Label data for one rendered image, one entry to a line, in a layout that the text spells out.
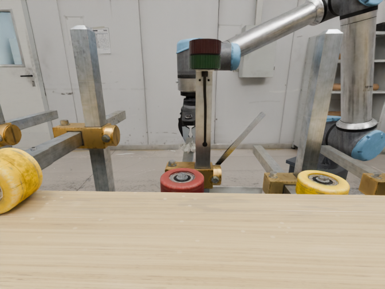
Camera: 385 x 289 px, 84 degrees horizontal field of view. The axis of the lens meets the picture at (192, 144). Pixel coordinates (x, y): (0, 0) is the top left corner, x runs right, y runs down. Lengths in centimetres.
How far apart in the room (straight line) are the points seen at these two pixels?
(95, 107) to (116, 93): 272
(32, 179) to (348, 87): 110
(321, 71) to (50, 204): 54
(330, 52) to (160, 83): 270
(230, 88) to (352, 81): 218
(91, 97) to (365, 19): 97
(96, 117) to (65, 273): 34
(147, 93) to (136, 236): 290
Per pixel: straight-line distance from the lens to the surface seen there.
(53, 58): 354
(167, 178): 39
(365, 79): 113
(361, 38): 110
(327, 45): 53
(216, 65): 41
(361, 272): 29
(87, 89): 52
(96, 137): 53
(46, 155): 44
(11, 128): 66
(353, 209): 39
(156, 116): 315
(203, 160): 50
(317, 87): 53
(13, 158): 38
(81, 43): 52
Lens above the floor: 108
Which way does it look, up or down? 18 degrees down
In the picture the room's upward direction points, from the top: straight up
